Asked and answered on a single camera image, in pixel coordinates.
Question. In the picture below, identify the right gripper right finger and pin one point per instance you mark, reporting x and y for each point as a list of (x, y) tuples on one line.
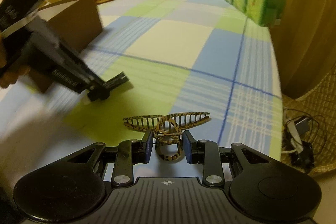
[(206, 153)]

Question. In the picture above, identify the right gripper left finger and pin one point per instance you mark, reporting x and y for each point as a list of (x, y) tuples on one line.
[(129, 153)]

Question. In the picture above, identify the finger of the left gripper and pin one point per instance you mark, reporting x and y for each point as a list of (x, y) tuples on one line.
[(116, 81), (97, 92)]

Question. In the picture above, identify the tiger stripe hair claw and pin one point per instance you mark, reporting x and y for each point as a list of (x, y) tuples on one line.
[(167, 129)]

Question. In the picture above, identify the person left hand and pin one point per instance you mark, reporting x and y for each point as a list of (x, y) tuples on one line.
[(11, 76)]

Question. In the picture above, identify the brown cardboard storage box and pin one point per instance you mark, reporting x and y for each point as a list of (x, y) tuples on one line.
[(77, 24)]

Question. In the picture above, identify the checkered tablecloth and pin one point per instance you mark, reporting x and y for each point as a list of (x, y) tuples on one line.
[(180, 56)]

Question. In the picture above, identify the quilted beige cushion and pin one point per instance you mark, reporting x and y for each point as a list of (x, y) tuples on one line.
[(320, 100)]

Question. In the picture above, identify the power strip with cables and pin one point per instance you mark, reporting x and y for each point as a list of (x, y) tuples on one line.
[(304, 137)]

